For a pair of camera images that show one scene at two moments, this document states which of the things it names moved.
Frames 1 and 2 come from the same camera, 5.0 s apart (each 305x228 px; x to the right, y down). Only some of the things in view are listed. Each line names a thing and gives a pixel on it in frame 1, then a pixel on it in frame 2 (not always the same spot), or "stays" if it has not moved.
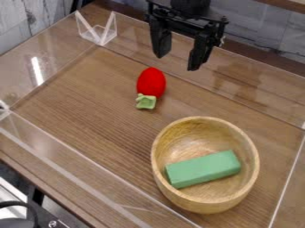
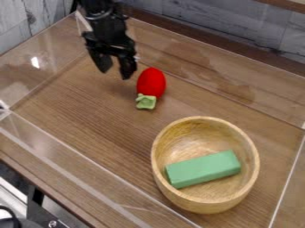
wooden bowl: x=204 y=164 stays
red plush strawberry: x=150 y=85 stays
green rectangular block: x=198 y=168 stays
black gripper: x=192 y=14 to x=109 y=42
